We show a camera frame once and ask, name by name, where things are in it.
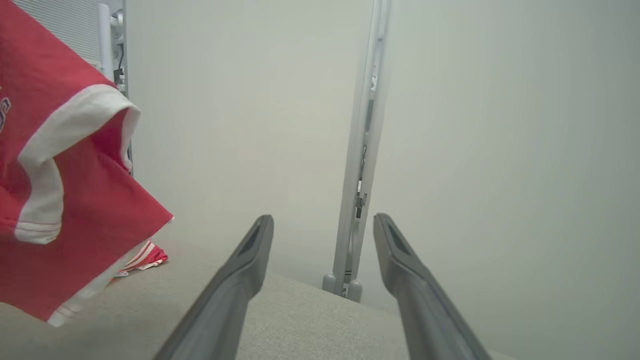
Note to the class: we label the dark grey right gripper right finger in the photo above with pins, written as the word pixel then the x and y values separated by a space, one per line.
pixel 425 310

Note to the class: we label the grey slatted blind panel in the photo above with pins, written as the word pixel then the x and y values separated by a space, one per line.
pixel 65 20

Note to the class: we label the grey partition post with feet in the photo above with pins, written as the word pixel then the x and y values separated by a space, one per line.
pixel 357 150

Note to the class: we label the red basketball shorts number print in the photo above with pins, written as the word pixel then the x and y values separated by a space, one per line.
pixel 90 200

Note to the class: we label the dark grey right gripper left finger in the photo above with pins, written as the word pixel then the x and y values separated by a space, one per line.
pixel 225 300

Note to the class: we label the red jersey white side panels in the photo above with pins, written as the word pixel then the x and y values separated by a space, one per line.
pixel 147 257

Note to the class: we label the grey wheeled cart leg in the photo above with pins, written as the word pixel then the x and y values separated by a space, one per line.
pixel 105 40

